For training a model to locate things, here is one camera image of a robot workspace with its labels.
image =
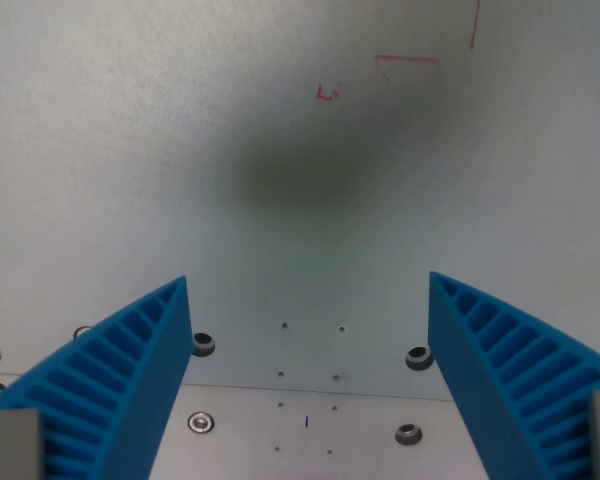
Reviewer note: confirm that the countersunk socket bolt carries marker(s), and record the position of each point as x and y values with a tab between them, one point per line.
408	433

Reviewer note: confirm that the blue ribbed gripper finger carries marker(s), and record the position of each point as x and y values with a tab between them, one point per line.
470	380
130	380

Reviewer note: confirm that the shiny flat-head screw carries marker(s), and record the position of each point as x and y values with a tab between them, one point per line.
201	422

